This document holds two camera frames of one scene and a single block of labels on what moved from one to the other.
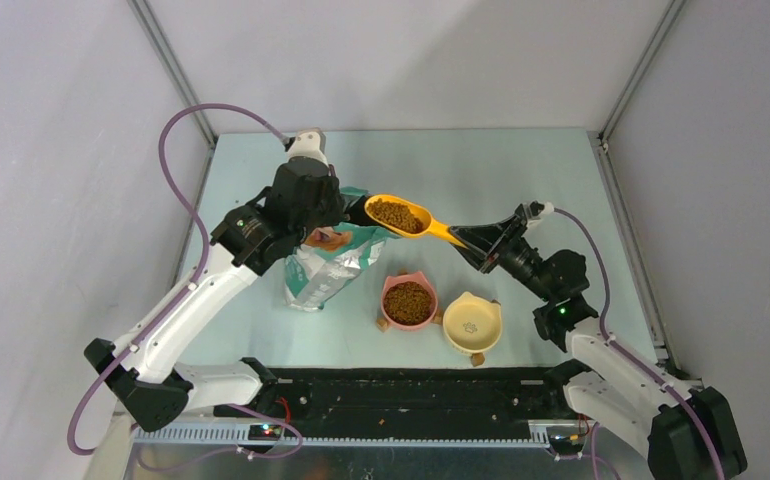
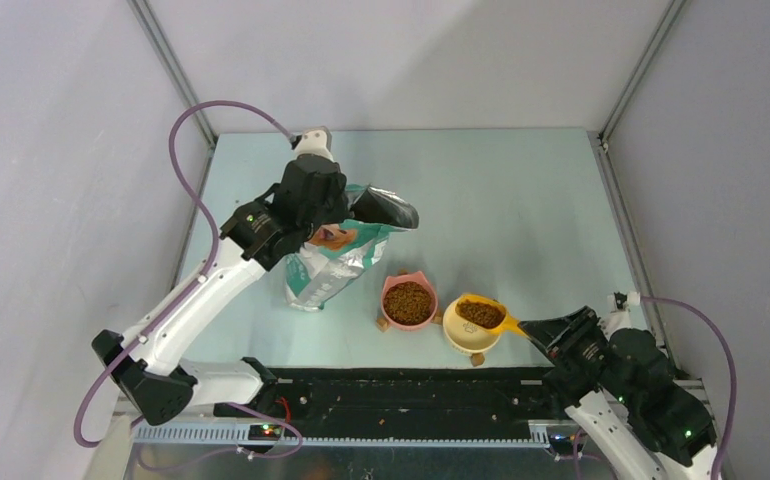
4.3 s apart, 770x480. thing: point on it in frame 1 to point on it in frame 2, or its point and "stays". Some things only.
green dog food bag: x=333 y=261 stays
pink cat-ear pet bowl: x=408 y=303 stays
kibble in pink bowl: x=407 y=303 stays
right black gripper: x=481 y=240 to x=564 y=331
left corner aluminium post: x=170 y=64 stays
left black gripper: x=335 y=213 stays
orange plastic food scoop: x=407 y=219 to x=486 y=312
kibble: x=399 y=216 to x=481 y=313
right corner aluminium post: x=639 y=69 stays
